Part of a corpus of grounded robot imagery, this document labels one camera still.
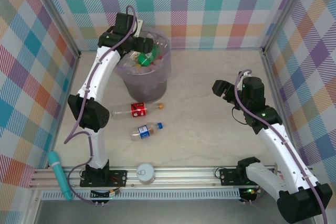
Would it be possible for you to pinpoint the green Sprite bottle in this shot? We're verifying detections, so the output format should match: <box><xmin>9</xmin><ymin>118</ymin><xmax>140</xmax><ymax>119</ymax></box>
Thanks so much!
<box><xmin>135</xmin><ymin>46</ymin><xmax>161</xmax><ymax>67</ymax></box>

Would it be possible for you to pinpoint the grey waste bin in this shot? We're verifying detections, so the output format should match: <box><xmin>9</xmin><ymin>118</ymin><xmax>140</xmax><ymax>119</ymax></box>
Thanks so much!
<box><xmin>113</xmin><ymin>26</ymin><xmax>173</xmax><ymax>104</ymax></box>

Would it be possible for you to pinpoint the red-label bottle orange cap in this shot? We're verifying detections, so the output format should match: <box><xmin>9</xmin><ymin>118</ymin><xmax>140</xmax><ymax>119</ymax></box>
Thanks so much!
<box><xmin>109</xmin><ymin>102</ymin><xmax>165</xmax><ymax>120</ymax></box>

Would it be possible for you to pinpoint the Pepsi bottle blue cap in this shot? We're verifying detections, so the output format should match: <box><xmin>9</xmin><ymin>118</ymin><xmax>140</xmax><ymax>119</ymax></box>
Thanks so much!
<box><xmin>130</xmin><ymin>122</ymin><xmax>164</xmax><ymax>141</ymax></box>

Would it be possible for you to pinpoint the small controller board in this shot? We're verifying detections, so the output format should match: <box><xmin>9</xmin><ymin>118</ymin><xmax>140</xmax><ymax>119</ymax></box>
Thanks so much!
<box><xmin>90</xmin><ymin>189</ymin><xmax>121</xmax><ymax>206</ymax></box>
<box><xmin>238</xmin><ymin>187</ymin><xmax>263</xmax><ymax>204</ymax></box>

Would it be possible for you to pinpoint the silver tin can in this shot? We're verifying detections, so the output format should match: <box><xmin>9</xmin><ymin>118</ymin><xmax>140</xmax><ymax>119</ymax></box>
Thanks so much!
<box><xmin>135</xmin><ymin>163</ymin><xmax>156</xmax><ymax>185</ymax></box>

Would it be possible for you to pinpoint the teal plastic tube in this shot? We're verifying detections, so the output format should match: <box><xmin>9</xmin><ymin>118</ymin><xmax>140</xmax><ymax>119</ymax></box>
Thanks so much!
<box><xmin>47</xmin><ymin>151</ymin><xmax>73</xmax><ymax>201</ymax></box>

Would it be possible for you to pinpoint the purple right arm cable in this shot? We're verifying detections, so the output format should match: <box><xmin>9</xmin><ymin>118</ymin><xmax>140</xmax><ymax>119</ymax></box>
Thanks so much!
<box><xmin>232</xmin><ymin>69</ymin><xmax>329</xmax><ymax>224</ymax></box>

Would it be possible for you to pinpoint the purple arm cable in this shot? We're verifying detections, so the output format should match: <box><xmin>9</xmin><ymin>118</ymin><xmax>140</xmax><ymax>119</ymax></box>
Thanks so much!
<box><xmin>232</xmin><ymin>69</ymin><xmax>329</xmax><ymax>224</ymax></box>
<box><xmin>64</xmin><ymin>5</ymin><xmax>137</xmax><ymax>205</ymax></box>

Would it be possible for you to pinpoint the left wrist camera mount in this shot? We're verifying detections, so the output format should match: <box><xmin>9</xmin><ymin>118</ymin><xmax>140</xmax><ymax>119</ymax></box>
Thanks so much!
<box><xmin>135</xmin><ymin>19</ymin><xmax>144</xmax><ymax>38</ymax></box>

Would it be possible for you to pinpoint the aluminium side rail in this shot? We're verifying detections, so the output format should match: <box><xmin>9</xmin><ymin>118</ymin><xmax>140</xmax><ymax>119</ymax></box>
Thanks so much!
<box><xmin>48</xmin><ymin>52</ymin><xmax>81</xmax><ymax>168</ymax></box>
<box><xmin>262</xmin><ymin>50</ymin><xmax>313</xmax><ymax>168</ymax></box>

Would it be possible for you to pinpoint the aluminium frame post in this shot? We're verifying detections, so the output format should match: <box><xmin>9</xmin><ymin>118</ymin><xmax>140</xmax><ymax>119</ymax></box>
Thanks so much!
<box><xmin>31</xmin><ymin>0</ymin><xmax>81</xmax><ymax>63</ymax></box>
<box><xmin>262</xmin><ymin>0</ymin><xmax>314</xmax><ymax>54</ymax></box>

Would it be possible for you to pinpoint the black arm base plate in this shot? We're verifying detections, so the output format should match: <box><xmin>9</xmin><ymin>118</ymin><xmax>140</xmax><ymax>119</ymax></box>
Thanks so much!
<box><xmin>79</xmin><ymin>169</ymin><xmax>128</xmax><ymax>188</ymax></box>
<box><xmin>219</xmin><ymin>167</ymin><xmax>268</xmax><ymax>186</ymax></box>

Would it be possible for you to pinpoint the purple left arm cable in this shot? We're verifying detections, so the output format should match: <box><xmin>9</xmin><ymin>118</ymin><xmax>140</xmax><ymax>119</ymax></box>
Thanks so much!
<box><xmin>64</xmin><ymin>5</ymin><xmax>137</xmax><ymax>205</ymax></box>

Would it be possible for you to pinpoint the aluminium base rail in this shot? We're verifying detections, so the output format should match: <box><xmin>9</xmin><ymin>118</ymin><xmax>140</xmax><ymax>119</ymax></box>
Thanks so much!
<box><xmin>28</xmin><ymin>166</ymin><xmax>316</xmax><ymax>189</ymax></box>

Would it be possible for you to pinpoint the white slotted cable duct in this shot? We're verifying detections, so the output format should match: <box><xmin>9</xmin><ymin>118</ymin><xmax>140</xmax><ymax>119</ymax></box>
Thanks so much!
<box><xmin>41</xmin><ymin>188</ymin><xmax>241</xmax><ymax>200</ymax></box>

